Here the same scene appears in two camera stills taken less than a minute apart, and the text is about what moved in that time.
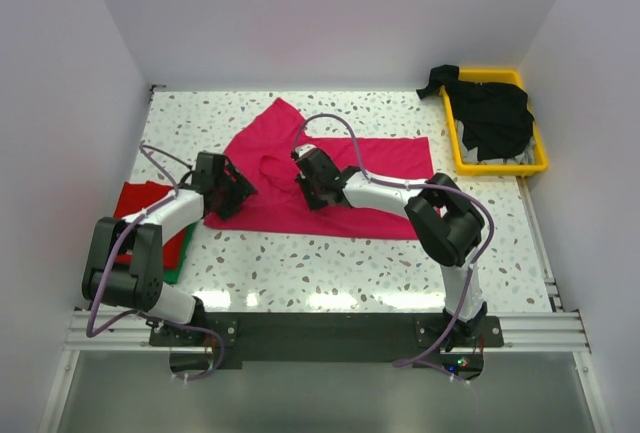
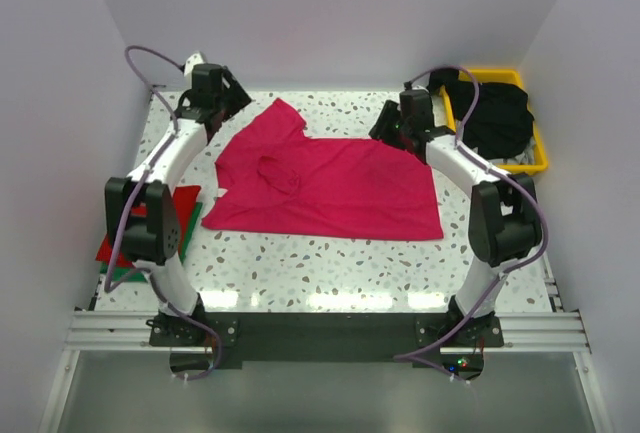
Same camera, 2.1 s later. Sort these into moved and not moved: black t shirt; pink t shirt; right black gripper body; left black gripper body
Moved: left black gripper body; right black gripper body
Not moved: black t shirt; pink t shirt
